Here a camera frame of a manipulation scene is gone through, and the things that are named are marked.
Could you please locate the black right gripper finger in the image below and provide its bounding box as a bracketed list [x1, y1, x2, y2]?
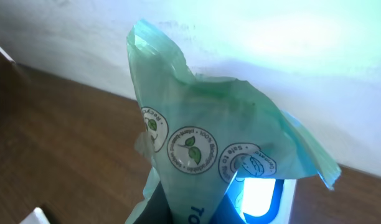
[134, 183, 173, 224]

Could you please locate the teal wet wipes pack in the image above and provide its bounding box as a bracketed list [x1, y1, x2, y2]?
[126, 20, 341, 223]

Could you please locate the white barcode scanner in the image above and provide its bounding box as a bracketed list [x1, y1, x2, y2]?
[210, 178, 296, 224]

